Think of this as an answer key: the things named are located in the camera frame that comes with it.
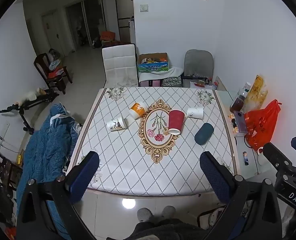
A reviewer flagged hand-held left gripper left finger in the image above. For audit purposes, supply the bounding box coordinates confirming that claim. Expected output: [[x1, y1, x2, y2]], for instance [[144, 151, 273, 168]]
[[16, 151, 100, 240]]

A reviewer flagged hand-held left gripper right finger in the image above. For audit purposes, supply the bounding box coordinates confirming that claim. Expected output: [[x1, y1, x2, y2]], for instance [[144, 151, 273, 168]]
[[199, 151, 289, 240]]

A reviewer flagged red paper cup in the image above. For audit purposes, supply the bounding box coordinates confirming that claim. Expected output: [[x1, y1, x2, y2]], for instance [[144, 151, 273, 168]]
[[168, 109, 186, 135]]

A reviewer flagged white cup with dark print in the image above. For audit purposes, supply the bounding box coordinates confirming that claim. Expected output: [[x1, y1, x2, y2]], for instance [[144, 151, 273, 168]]
[[106, 115, 126, 131]]

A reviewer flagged plain white cup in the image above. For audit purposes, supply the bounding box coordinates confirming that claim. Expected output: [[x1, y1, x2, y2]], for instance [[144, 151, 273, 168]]
[[187, 107, 204, 120]]

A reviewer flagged orange paper cup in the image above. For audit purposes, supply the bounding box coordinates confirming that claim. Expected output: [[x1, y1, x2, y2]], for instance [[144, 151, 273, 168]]
[[129, 101, 148, 120]]

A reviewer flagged white mug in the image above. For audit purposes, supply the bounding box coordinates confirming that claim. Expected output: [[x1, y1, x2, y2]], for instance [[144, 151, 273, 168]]
[[257, 146, 272, 167]]

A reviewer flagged red plastic bag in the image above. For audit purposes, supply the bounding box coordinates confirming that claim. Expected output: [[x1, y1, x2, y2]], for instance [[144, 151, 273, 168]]
[[243, 99, 281, 152]]

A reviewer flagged white diamond floral tablecloth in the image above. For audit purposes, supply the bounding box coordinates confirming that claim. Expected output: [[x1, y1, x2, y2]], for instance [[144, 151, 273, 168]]
[[69, 87, 238, 197]]

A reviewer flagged dark teal oval case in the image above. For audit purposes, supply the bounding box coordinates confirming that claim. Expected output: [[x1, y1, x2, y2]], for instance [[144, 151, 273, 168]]
[[194, 122, 215, 146]]

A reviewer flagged smartphone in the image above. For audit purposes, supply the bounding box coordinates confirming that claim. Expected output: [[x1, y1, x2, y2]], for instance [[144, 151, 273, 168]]
[[233, 111, 249, 134]]

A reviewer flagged blue quilted blanket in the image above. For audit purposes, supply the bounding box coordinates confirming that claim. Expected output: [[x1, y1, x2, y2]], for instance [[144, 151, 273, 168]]
[[16, 102, 82, 233]]

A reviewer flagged bottle with dark liquid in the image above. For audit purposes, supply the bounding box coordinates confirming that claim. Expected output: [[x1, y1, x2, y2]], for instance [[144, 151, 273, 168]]
[[229, 90, 249, 114]]

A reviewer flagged yellow plastic bag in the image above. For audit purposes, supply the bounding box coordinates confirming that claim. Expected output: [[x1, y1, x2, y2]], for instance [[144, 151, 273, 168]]
[[244, 74, 268, 112]]

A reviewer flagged grey slipper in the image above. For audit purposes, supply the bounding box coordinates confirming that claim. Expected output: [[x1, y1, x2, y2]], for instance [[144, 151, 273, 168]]
[[137, 207, 154, 222]]

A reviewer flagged bottle with green label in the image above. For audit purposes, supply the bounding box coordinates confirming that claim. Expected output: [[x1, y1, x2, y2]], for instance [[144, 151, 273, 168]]
[[242, 81, 252, 96]]

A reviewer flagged dark wooden chair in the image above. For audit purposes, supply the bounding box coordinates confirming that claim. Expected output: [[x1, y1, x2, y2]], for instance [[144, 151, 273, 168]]
[[34, 52, 73, 95], [0, 139, 23, 192]]

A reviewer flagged black folding stand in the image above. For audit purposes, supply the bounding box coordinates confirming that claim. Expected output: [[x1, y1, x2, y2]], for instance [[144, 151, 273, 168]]
[[0, 88, 60, 135]]

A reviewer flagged patterned dark storage box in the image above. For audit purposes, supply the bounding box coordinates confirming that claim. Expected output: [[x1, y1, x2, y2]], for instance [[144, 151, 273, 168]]
[[161, 76, 183, 88]]

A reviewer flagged white cloth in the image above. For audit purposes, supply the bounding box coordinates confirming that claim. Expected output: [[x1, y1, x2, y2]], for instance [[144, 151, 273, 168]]
[[139, 66, 185, 81]]

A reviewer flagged pink storage box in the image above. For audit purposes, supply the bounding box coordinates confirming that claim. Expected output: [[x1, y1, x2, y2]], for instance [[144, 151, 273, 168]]
[[139, 79, 162, 88]]

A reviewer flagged clothes pile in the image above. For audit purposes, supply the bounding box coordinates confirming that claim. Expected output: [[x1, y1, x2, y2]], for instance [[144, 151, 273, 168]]
[[48, 59, 66, 78]]

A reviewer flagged grey office chair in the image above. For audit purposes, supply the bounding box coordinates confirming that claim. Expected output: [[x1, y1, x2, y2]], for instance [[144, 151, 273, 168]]
[[182, 49, 214, 88]]

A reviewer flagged white padded chair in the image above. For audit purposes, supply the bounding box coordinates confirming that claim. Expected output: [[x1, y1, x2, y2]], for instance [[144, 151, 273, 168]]
[[102, 44, 139, 88]]

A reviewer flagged cardboard box with blue print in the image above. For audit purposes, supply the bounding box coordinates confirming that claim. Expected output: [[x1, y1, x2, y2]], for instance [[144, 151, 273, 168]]
[[137, 52, 169, 74]]

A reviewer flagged beige room door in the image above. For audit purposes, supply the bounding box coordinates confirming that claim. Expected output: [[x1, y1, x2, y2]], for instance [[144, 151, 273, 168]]
[[41, 10, 66, 57]]

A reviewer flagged sliding glass door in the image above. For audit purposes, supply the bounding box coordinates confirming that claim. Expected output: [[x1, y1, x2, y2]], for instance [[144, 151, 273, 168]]
[[65, 0, 107, 52]]

